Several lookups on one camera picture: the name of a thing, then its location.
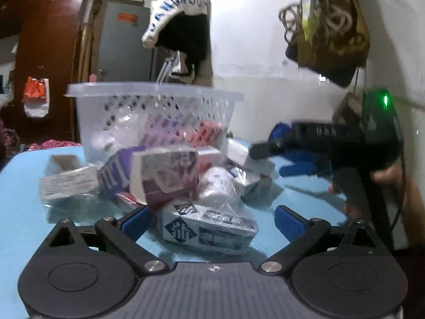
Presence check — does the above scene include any purple striped box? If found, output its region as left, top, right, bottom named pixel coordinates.
left=143, top=115, right=190, bottom=148

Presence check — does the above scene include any person's right hand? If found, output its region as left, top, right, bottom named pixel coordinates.
left=327, top=161, right=412, bottom=220

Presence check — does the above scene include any red box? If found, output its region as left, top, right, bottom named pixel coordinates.
left=186, top=120, right=224, bottom=147

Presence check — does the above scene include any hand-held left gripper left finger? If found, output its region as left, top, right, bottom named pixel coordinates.
left=48, top=205, right=168, bottom=276

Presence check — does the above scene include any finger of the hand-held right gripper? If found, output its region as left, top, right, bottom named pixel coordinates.
left=278, top=151, right=333, bottom=178
left=249, top=121, right=333, bottom=161

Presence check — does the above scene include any coiled rope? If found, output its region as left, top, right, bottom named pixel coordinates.
left=278, top=0, right=356, bottom=45

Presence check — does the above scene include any pink white box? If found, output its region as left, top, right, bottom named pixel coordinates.
left=197, top=146, right=228, bottom=175

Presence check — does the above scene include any brown hanging bag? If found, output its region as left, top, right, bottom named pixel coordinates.
left=285, top=0, right=371, bottom=89

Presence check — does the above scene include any grey door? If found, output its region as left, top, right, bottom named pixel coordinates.
left=90, top=0, right=160, bottom=83

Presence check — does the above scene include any white cap with blue band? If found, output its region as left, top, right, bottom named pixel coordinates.
left=141, top=0, right=213, bottom=50

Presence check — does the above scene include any brown wooden wardrobe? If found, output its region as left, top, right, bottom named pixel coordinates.
left=0, top=0, right=95, bottom=147

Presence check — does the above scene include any yellow green packet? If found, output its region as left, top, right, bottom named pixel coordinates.
left=300, top=0, right=321, bottom=40

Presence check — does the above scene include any pink patterned cloth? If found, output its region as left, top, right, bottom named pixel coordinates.
left=18, top=139, right=83, bottom=153

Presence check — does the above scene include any orange white plastic bag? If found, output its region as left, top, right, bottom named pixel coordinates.
left=21, top=76, right=51, bottom=119

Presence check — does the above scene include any black garment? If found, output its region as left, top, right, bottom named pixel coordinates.
left=156, top=13, right=215, bottom=85

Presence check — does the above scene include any white purple medicine box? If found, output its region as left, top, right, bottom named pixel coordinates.
left=129, top=149, right=200, bottom=207

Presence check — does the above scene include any black cable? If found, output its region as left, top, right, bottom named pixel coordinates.
left=389, top=146, right=407, bottom=236

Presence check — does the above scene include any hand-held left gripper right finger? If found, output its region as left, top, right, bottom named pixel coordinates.
left=257, top=205, right=379, bottom=276

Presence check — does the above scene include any clear plastic basket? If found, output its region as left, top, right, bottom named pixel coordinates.
left=64, top=82, right=244, bottom=167

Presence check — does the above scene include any blue white patterned box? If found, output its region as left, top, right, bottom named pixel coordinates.
left=161, top=201, right=260, bottom=256

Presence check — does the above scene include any white wrapped packet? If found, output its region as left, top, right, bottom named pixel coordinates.
left=198, top=165, right=241, bottom=208

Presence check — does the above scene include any small silver blue box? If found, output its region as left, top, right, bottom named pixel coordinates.
left=232, top=168, right=273, bottom=202

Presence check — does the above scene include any person's right forearm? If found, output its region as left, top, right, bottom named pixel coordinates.
left=387, top=173, right=425, bottom=251

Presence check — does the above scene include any white box with open flap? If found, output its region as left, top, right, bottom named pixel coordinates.
left=39, top=154, right=99, bottom=203

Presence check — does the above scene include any white rectangular box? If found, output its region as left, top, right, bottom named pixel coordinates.
left=226, top=137, right=276, bottom=177

